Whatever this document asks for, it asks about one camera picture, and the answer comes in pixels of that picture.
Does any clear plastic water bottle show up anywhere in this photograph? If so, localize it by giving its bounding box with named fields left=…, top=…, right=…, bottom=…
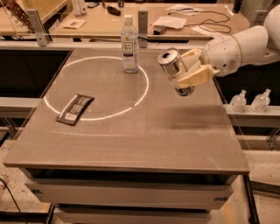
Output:
left=121, top=14, right=138, bottom=74

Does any hand sanitizer bottle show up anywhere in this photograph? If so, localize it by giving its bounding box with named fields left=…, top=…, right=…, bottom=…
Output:
left=251, top=88, right=271, bottom=113
left=229, top=90, right=247, bottom=113

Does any small paper card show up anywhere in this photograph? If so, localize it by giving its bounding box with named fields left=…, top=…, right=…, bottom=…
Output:
left=62, top=18, right=86, bottom=29

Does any black snack wrapper packet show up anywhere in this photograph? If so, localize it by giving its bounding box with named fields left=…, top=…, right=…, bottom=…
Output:
left=56, top=94, right=95, bottom=126

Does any white paper sheet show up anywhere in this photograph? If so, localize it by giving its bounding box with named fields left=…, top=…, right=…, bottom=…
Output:
left=153, top=16, right=186, bottom=29

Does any metal bracket post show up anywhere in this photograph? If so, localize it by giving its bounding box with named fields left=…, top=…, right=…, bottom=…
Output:
left=138, top=10, right=148, bottom=48
left=26, top=9, right=49, bottom=46
left=250, top=10, right=268, bottom=27

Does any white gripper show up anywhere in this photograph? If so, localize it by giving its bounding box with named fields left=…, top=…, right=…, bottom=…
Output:
left=176, top=35, right=242, bottom=88

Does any right metal bracket post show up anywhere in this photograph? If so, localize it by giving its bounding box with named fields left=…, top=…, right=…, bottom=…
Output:
left=250, top=10, right=268, bottom=27

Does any silver blue redbull can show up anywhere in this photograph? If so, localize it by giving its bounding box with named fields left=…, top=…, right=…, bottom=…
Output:
left=157, top=47, right=195, bottom=96

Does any white drawer unit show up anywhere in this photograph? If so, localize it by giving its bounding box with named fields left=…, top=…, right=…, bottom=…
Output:
left=26, top=178, right=233, bottom=224

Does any black floor cable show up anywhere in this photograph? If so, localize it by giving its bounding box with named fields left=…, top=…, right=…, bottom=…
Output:
left=0, top=178, right=29, bottom=224

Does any black cable on desk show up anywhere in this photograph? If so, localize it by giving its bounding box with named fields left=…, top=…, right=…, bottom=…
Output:
left=167, top=10, right=232, bottom=34

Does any right hand sanitizer bottle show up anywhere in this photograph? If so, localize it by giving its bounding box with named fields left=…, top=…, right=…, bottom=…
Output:
left=251, top=88, right=271, bottom=113

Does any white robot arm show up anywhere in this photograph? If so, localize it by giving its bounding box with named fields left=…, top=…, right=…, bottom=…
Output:
left=173, top=5, right=280, bottom=88

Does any left hand sanitizer bottle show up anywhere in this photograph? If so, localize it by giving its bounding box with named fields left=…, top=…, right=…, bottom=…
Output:
left=229, top=90, right=247, bottom=113

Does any middle metal bracket post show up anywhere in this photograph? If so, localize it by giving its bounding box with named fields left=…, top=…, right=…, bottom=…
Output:
left=138, top=10, right=148, bottom=48

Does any black computer mouse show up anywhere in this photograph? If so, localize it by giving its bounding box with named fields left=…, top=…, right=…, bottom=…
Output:
left=107, top=6, right=121, bottom=16

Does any left metal bracket post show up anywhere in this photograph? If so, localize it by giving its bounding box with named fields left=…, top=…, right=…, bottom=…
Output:
left=26, top=9, right=49, bottom=46

